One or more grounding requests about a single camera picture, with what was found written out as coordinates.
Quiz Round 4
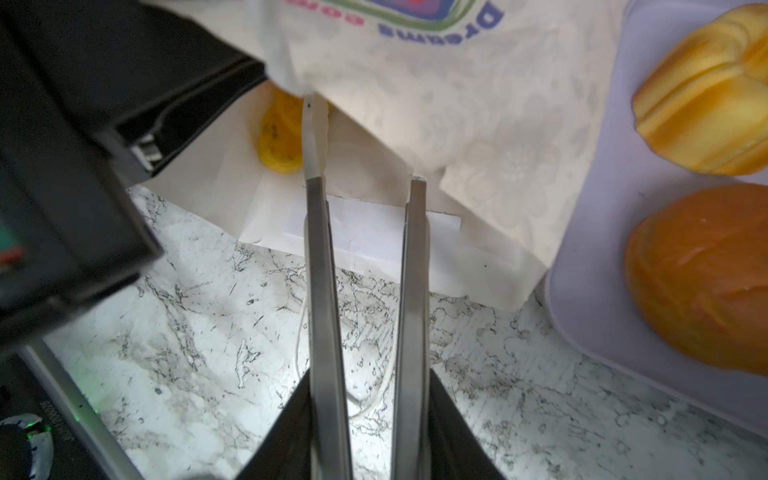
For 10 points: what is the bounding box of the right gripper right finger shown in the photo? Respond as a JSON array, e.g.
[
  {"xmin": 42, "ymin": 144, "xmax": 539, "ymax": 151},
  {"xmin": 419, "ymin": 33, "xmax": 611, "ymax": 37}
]
[{"xmin": 391, "ymin": 176, "xmax": 430, "ymax": 479}]

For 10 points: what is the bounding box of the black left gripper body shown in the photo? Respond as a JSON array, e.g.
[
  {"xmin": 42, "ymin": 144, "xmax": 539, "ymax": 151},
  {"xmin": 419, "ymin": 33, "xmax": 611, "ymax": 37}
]
[{"xmin": 1, "ymin": 1, "xmax": 266, "ymax": 354}]

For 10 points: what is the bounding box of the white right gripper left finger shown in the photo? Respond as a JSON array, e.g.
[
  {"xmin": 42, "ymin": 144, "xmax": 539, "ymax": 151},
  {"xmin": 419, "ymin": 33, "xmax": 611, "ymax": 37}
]
[{"xmin": 301, "ymin": 93, "xmax": 353, "ymax": 479}]

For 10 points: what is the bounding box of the orange brown fake bread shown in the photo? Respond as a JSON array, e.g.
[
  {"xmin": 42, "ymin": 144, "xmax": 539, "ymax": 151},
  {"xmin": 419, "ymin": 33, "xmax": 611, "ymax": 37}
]
[{"xmin": 624, "ymin": 183, "xmax": 767, "ymax": 376}]

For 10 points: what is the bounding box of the white printed paper bag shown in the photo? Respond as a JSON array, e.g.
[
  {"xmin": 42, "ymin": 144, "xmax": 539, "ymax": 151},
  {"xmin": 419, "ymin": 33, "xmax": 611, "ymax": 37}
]
[{"xmin": 150, "ymin": 1, "xmax": 626, "ymax": 310}]

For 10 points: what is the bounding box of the yellow bundt fake bread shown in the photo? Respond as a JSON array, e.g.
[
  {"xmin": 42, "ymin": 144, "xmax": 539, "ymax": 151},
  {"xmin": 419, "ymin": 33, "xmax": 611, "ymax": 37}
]
[{"xmin": 632, "ymin": 3, "xmax": 767, "ymax": 176}]

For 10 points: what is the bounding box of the lilac plastic tray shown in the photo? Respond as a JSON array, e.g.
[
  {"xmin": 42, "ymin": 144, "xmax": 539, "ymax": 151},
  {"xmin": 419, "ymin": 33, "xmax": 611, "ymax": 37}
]
[{"xmin": 546, "ymin": 1, "xmax": 767, "ymax": 435}]

